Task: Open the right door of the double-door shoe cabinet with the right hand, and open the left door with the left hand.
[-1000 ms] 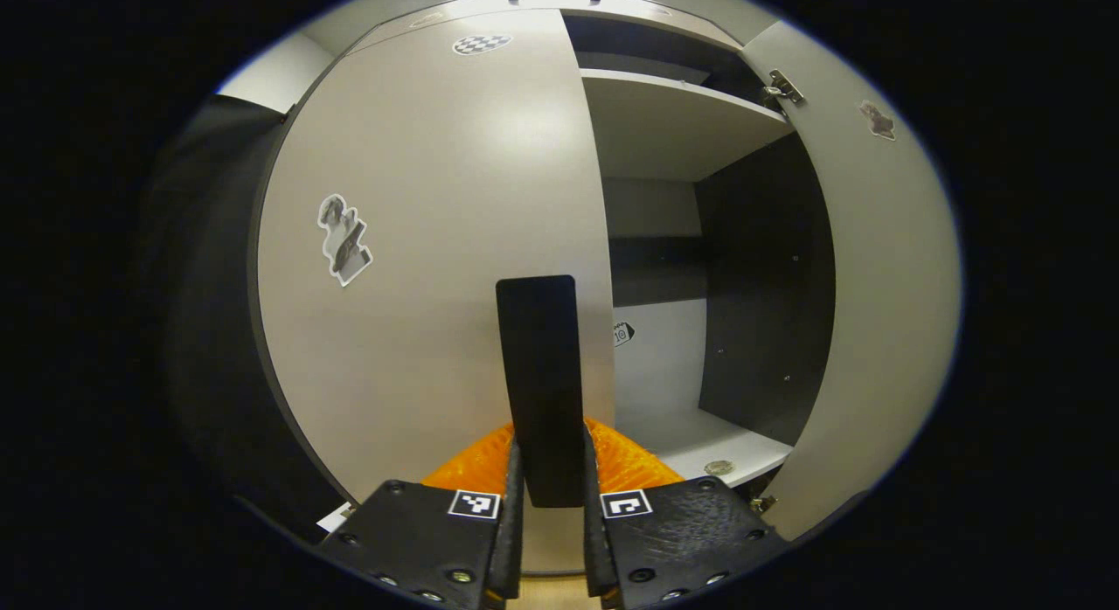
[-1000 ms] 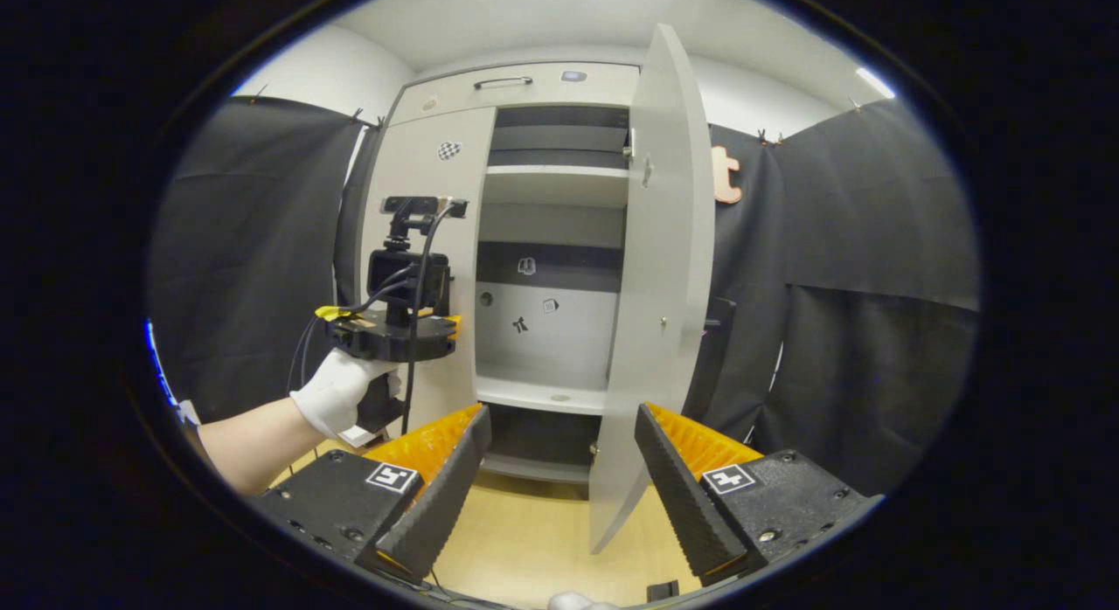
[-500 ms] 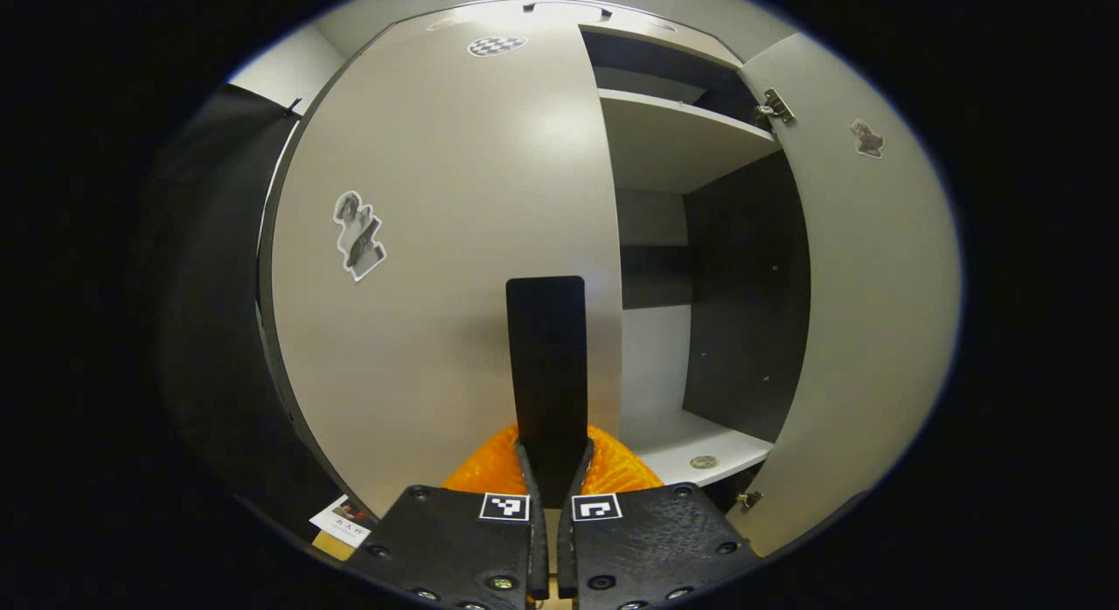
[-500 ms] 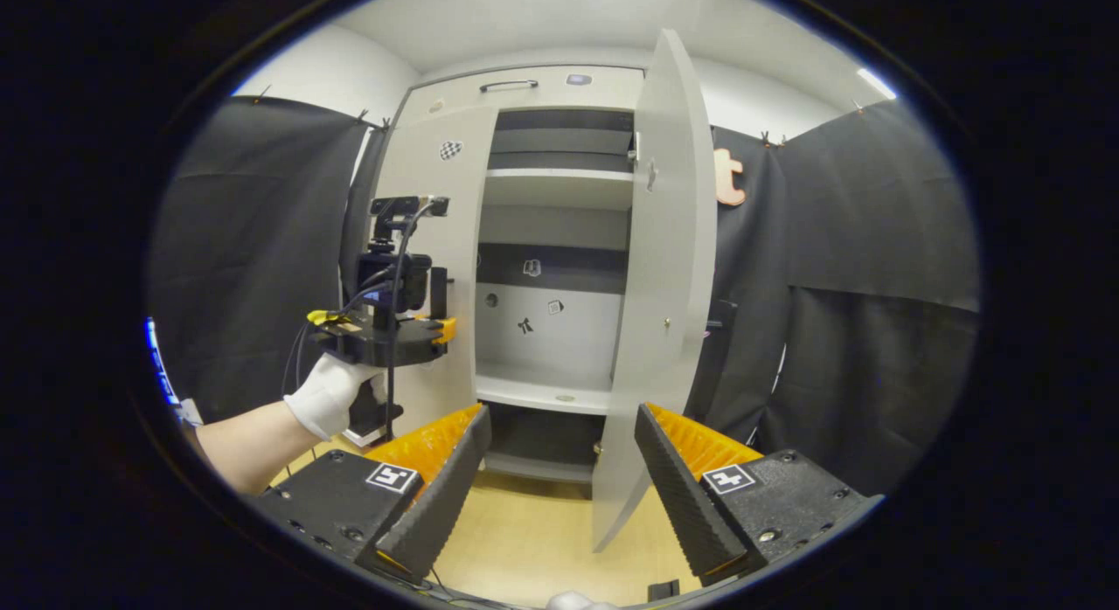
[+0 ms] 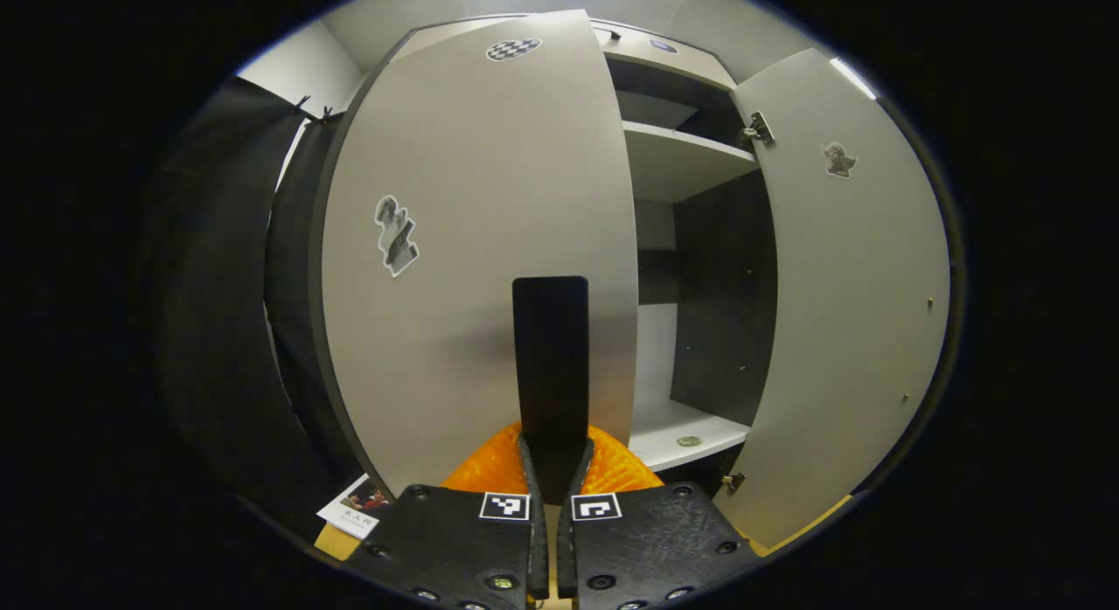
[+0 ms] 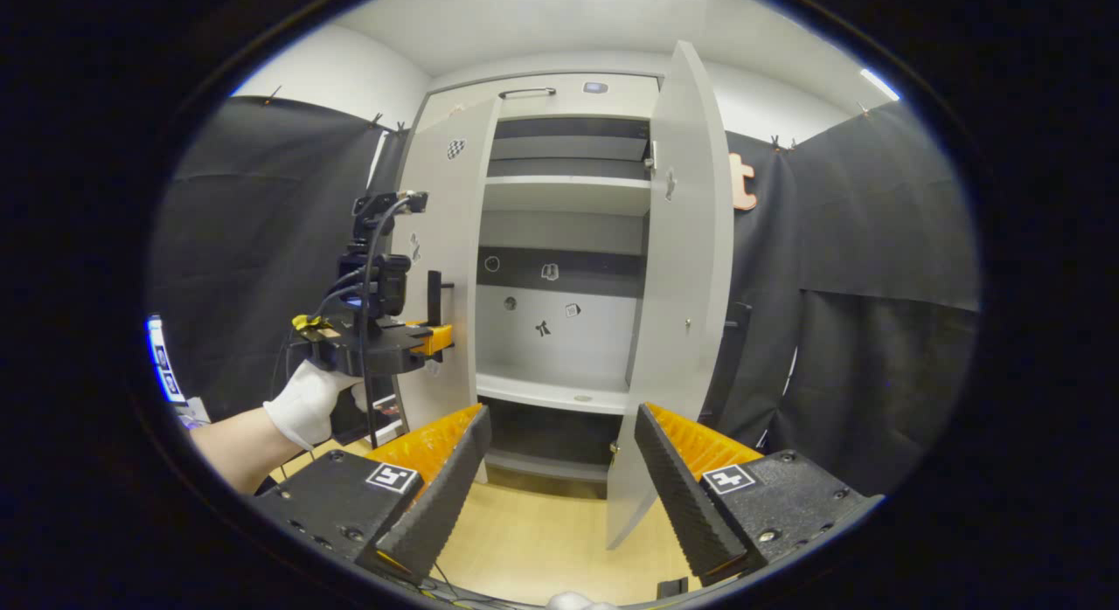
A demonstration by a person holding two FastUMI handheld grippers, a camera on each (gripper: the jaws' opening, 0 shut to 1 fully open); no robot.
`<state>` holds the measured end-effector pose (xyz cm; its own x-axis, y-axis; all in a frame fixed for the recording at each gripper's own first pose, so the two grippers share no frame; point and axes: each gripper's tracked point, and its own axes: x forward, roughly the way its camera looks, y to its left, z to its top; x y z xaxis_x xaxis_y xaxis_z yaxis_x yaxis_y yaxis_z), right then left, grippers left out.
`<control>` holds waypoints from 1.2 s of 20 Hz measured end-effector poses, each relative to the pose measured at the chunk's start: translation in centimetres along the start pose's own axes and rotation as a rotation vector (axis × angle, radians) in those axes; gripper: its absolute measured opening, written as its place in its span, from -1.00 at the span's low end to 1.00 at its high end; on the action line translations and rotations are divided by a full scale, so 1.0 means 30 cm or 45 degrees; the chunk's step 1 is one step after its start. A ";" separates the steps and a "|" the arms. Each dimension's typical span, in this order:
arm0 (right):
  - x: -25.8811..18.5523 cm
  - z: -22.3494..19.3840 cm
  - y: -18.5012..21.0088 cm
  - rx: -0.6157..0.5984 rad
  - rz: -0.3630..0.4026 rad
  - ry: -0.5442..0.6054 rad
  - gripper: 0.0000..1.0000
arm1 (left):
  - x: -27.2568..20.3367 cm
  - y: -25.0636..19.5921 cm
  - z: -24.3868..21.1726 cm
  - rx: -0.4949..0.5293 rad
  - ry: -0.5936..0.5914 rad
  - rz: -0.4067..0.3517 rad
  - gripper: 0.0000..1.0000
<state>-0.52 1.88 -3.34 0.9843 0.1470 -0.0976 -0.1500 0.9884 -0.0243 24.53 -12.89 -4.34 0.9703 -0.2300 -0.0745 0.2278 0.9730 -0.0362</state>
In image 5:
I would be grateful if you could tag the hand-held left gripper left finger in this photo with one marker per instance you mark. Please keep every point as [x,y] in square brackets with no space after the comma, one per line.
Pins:
[455,540]

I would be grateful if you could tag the white cabinet shelf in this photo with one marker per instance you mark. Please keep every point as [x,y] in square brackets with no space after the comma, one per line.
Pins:
[673,164]
[669,422]

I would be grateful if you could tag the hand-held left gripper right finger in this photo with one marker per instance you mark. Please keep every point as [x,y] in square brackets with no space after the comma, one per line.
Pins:
[656,540]

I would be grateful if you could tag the metal door hinge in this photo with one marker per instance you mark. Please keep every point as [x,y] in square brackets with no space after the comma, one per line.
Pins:
[759,129]
[733,481]

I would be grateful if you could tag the black backdrop cloth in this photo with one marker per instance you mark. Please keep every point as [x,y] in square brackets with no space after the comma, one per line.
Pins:
[218,330]

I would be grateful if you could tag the small ceiling light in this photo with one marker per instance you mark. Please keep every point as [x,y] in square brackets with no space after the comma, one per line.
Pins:
[852,77]

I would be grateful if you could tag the grey double-door shoe cabinet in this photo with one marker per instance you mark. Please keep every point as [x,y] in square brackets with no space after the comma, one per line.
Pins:
[726,313]

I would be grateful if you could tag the grey cabinet drawer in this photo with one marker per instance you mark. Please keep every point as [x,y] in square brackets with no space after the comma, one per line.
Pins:
[682,64]

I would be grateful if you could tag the grey shoe cabinet door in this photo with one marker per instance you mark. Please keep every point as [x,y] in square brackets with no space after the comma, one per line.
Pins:
[839,330]
[481,199]

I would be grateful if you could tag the white printed booklet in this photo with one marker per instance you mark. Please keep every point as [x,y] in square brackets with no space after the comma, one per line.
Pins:
[354,509]

